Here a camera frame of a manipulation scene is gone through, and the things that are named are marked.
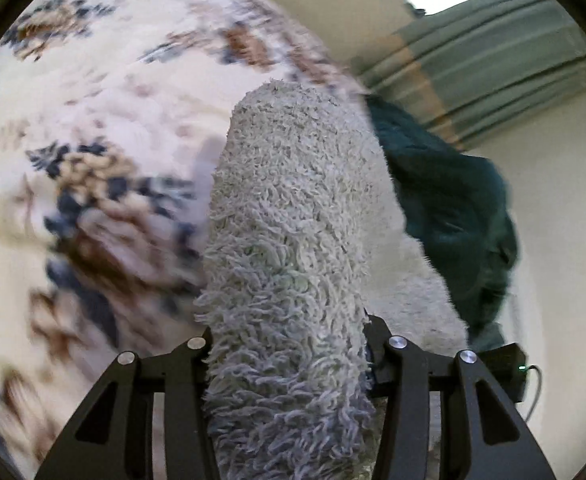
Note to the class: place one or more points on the green pleated curtain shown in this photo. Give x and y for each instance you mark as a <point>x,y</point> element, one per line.
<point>478,67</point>

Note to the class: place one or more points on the floral and checkered blanket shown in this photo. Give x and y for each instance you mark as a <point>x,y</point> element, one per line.
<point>112,116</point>

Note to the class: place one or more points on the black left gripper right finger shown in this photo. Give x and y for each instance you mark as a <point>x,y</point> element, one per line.
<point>483,435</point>

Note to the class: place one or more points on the grey fluffy fleece pants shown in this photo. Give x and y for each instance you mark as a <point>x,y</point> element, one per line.
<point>306,239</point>

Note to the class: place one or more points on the dark green clothing pile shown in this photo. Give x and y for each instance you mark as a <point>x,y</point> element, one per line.
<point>457,206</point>

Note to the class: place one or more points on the black device with green led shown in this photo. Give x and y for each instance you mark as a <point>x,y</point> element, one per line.
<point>509,367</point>

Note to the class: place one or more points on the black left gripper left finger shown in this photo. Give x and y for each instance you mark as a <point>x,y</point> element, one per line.
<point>110,434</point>

